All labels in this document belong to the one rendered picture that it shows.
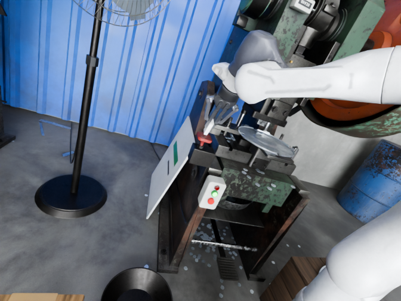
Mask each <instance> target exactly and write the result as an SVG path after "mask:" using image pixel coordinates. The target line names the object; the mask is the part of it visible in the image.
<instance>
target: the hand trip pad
mask: <svg viewBox="0 0 401 301"><path fill-rule="evenodd" d="M196 135H197V138H198V140H200V144H199V145H201V146H203V144H204V142H205V143H211V142H212V138H211V136H210V135H209V134H207V135H204V134H203V132H200V131H198V132H197V134H196Z"/></svg>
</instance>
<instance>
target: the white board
mask: <svg viewBox="0 0 401 301"><path fill-rule="evenodd" d="M192 143H195V138H194V135H193V130H192V126H191V122H190V118H189V116H187V118H186V120H185V121H184V123H183V124H182V126H181V128H180V129H179V131H178V133H177V134H176V136H175V137H174V139H173V141H172V142H171V144H170V146H169V148H168V149H167V151H166V152H165V154H164V156H163V157H162V159H161V161H160V162H159V164H158V166H157V167H156V169H155V170H154V172H153V174H152V178H151V183H150V192H149V201H148V206H147V216H146V219H148V218H149V217H150V215H151V214H152V212H153V210H154V209H155V208H156V206H157V205H158V203H159V201H160V200H161V199H162V197H163V196H164V194H165V192H166V191H167V190H168V188H169V187H170V185H171V183H172V182H173V181H174V179H175V178H176V176H177V174H178V173H179V172H180V170H181V169H182V167H183V165H184V164H185V163H186V161H187V160H188V154H189V151H190V148H191V146H192Z"/></svg>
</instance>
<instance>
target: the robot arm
mask: <svg viewBox="0 0 401 301"><path fill-rule="evenodd" d="M212 70H213V71H214V72H215V74H216V75H217V76H218V77H219V78H220V79H221V80H222V81H223V82H222V84H221V85H220V87H219V89H218V91H217V92H216V93H215V94H214V95H213V96H209V95H207V96H206V108H205V114H204V120H206V122H205V128H204V129H203V134H204V135H207V134H208V133H209V131H210V129H213V128H214V127H215V126H217V124H220V125H221V124H222V123H224V122H225V121H226V120H227V119H228V118H229V117H230V116H232V115H233V114H234V113H235V112H237V111H239V106H238V105H237V104H236V101H237V100H238V99H239V98H240V99H241V100H243V101H245V102H246V103H248V104H254V103H257V102H260V101H262V100H264V99H266V98H269V97H318V98H325V99H336V100H347V101H354V102H365V103H377V104H386V105H401V45H398V46H396V47H390V48H379V49H374V50H367V51H363V52H360V53H356V54H353V55H350V56H347V57H344V58H342V59H339V60H336V61H333V62H330V63H326V64H322V65H318V66H314V67H298V68H289V66H288V65H287V64H286V63H285V61H284V60H283V58H282V56H281V55H280V53H279V50H278V47H277V41H276V38H275V37H274V36H273V35H272V34H270V33H268V32H265V31H263V30H253V31H250V33H249V34H247V36H246V37H244V39H243V41H242V43H241V44H240V46H239V48H238V49H237V52H236V53H235V56H234V59H233V61H232V62H231V63H230V64H229V63H226V62H223V63H217V64H214V65H213V67H212ZM213 100H214V102H215V105H214V107H213V109H212V111H211V113H210V114H209V109H210V106H211V103H212V101H213ZM228 108H230V109H229V110H228V111H227V112H226V110H227V109H228ZM218 110H219V111H218ZM217 111H218V113H217ZM216 113H217V115H216V116H215V114H216ZM224 113H225V114H224ZM208 114H209V116H208ZM214 116H215V118H214ZM213 118H214V119H213ZM400 285H401V200H400V201H399V202H398V203H397V204H395V205H394V206H393V207H392V208H390V209H389V210H387V211H386V212H385V213H383V214H381V215H380V216H378V217H376V218H375V219H374V220H371V221H370V222H369V223H367V224H365V225H364V226H362V227H361V228H359V229H358V230H356V231H354V232H353V233H352V234H350V235H349V236H347V237H346V238H344V239H343V240H341V241H340V242H339V243H338V244H337V245H336V246H334V247H333V248H332V250H331V251H330V252H329V253H328V254H327V255H326V267H325V268H324V269H323V270H322V271H321V272H320V273H319V274H318V275H317V276H316V277H315V279H314V280H313V281H312V282H311V283H310V284H309V285H308V286H305V287H304V288H302V289H301V290H300V291H299V292H298V293H297V294H296V296H295V298H294V299H293V300H292V301H379V300H381V299H382V298H383V297H384V296H385V295H387V294H388V293H389V292H391V291H392V290H393V289H394V288H396V287H398V286H400Z"/></svg>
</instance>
